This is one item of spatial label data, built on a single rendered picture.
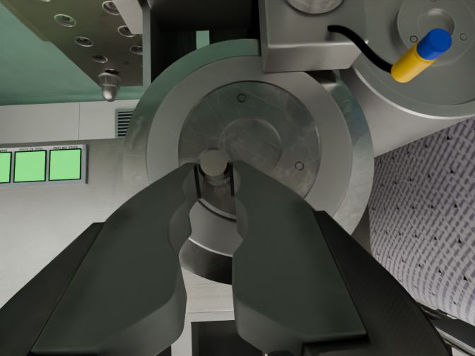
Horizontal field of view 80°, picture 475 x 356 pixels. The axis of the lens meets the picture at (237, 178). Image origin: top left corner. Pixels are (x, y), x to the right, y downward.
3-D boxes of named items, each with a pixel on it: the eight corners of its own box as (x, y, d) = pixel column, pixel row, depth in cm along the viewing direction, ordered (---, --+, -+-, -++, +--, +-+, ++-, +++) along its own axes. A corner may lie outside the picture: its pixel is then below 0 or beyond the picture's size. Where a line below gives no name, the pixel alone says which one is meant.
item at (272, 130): (353, 158, 15) (239, 252, 14) (338, 164, 17) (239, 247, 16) (259, 51, 15) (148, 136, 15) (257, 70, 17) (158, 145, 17)
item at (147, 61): (148, -160, 20) (150, 92, 18) (196, 41, 43) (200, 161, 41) (141, -160, 20) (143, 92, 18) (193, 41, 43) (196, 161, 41)
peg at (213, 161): (201, 184, 12) (192, 151, 12) (208, 189, 14) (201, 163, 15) (234, 174, 12) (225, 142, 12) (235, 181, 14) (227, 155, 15)
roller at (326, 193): (340, 48, 17) (365, 250, 15) (278, 148, 42) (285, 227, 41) (142, 61, 16) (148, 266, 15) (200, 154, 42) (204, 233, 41)
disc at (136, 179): (358, 30, 18) (391, 276, 16) (355, 34, 18) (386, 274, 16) (119, 45, 18) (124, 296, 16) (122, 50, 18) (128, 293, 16)
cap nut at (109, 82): (115, 72, 49) (115, 97, 49) (124, 81, 53) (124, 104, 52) (94, 73, 49) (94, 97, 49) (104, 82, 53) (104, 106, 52)
